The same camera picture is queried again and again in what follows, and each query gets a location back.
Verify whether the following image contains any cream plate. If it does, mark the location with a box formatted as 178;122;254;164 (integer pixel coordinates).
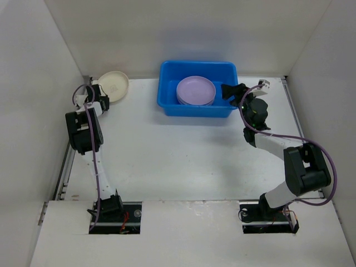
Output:
95;71;129;104

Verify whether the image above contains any small purple plate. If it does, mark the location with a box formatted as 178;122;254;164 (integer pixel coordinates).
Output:
176;76;216;106

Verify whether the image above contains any blue plate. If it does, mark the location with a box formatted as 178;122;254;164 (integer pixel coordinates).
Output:
177;98;214;106

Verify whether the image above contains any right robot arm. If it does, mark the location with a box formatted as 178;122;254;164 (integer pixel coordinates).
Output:
221;83;338;220

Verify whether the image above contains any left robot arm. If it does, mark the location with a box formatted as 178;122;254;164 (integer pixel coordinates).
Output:
65;84;125;221

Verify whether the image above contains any blue plastic bin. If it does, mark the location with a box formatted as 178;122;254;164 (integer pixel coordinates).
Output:
157;60;238;118

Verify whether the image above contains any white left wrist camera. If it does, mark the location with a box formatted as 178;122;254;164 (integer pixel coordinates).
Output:
74;95;87;108

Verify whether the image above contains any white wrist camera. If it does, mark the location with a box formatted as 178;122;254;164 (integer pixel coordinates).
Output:
253;80;270;96
74;95;87;108

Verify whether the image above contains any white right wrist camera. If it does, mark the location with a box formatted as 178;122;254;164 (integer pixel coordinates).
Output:
253;80;270;96

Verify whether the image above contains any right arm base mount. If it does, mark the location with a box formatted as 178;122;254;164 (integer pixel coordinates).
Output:
238;201;299;234

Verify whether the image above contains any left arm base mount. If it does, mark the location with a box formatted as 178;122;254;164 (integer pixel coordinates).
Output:
88;202;142;235

